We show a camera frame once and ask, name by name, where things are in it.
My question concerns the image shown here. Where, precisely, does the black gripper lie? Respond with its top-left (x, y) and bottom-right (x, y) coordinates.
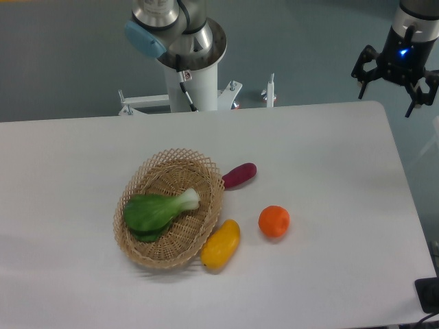
top-left (351, 28), bottom-right (438, 118)

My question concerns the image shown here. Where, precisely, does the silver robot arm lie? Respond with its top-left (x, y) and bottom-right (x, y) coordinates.
top-left (121, 1), bottom-right (438, 117)

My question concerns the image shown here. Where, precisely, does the purple sweet potato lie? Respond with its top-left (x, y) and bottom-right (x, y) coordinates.
top-left (222, 162), bottom-right (257, 190)

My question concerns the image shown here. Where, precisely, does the orange fruit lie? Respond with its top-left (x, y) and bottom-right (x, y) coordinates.
top-left (258, 205), bottom-right (290, 238)

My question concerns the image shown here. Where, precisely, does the black device at edge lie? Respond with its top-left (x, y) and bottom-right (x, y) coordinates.
top-left (414, 277), bottom-right (438, 313)

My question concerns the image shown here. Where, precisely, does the yellow mango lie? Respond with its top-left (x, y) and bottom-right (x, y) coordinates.
top-left (200, 219), bottom-right (241, 271)

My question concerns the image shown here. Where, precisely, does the woven wicker basket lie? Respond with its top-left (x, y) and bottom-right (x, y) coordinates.
top-left (113, 149), bottom-right (224, 269)

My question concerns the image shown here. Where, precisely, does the green bok choy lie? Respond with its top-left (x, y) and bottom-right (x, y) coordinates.
top-left (123, 188), bottom-right (200, 243)

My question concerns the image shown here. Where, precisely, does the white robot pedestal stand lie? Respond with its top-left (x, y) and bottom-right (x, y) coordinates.
top-left (118, 63), bottom-right (278, 116)

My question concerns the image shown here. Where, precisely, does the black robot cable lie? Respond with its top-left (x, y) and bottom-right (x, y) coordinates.
top-left (174, 54), bottom-right (198, 112)

